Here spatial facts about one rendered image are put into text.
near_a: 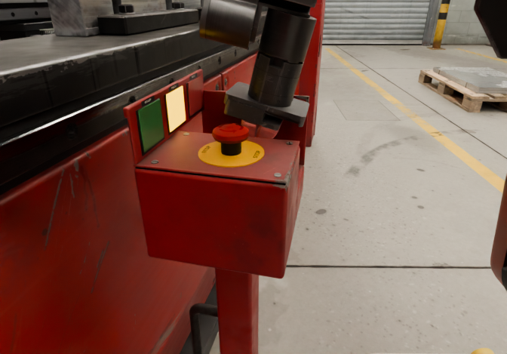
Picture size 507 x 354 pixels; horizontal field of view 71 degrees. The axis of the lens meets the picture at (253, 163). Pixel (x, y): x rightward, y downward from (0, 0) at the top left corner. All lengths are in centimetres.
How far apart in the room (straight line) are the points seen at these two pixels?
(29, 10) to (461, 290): 151
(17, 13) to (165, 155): 61
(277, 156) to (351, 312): 96
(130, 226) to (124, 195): 5
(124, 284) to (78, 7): 43
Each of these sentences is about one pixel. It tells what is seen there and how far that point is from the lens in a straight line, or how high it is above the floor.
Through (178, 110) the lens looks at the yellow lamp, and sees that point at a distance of 45.
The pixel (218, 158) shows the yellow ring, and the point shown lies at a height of 78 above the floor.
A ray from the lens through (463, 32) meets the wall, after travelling 868.
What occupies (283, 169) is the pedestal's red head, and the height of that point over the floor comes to 78.
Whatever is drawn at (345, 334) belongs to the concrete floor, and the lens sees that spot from 123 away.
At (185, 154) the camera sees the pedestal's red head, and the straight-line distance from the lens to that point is 39.
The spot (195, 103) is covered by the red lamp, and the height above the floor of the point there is 80.
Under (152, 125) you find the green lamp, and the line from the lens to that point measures 39.
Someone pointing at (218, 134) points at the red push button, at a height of 81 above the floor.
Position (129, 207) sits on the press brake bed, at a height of 65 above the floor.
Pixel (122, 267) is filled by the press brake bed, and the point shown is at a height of 57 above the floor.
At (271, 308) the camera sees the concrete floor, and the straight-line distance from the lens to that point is 126.
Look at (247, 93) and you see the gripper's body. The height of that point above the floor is 82.
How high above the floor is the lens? 94
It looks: 26 degrees down
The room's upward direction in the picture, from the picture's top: straight up
